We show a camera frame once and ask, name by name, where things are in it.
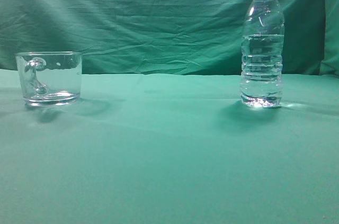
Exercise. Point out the clear plastic water bottle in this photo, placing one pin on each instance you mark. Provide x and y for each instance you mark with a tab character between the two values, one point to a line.
261	46

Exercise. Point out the green table cloth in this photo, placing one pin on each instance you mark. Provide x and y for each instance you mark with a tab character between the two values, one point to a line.
171	149

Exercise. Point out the green backdrop cloth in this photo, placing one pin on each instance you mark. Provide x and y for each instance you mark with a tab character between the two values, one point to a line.
183	37

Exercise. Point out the clear glass mug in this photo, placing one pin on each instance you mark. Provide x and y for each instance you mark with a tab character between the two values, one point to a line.
50	78

